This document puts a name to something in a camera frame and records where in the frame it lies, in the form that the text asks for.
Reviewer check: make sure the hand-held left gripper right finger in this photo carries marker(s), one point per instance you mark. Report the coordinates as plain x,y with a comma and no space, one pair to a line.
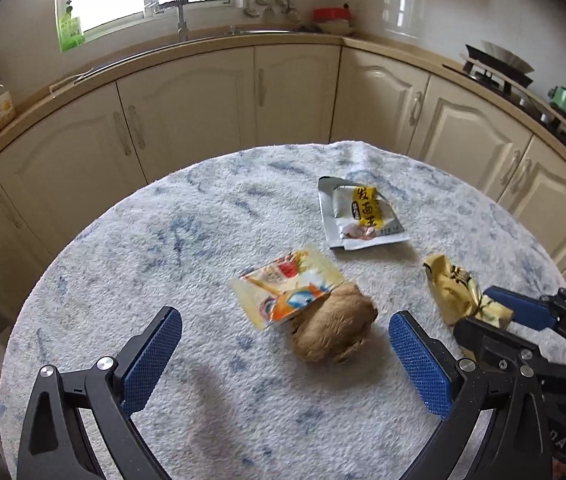
418,365

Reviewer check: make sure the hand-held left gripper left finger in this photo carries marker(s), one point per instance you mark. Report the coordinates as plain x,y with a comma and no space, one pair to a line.
153,360

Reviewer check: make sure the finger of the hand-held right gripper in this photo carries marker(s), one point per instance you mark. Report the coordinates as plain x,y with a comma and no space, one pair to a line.
493,342
523,309

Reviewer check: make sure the gold yellow wrapper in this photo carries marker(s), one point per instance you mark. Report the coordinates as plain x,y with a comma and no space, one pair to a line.
455,287

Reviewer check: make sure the round table, blue-white cloth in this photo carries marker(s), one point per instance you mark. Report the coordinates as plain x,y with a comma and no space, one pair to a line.
213,240

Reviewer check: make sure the yellow orange sachet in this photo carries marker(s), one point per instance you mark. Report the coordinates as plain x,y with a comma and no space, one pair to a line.
288,282

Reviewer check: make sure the silver packet with yellow label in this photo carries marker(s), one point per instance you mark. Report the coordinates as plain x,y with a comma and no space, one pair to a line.
358,212

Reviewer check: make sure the black gas stove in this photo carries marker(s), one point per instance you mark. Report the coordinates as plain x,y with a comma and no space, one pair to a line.
513,90

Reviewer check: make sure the steel wok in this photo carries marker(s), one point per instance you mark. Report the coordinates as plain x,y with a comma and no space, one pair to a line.
508,57

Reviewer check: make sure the beige kitchen countertop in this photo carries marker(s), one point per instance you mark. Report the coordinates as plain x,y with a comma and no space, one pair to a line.
63,94

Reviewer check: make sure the green dish soap bottle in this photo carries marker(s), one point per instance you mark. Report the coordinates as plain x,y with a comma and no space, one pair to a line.
70,32

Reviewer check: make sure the white bowl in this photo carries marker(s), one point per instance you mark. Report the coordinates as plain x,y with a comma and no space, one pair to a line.
335,28

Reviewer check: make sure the steel faucet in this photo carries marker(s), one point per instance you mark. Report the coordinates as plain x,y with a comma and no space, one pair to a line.
181,22

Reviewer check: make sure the stainless steel sink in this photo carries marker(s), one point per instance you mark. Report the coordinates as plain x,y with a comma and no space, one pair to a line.
248,31

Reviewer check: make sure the red plastic container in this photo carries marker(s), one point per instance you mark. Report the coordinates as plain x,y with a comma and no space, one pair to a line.
332,14

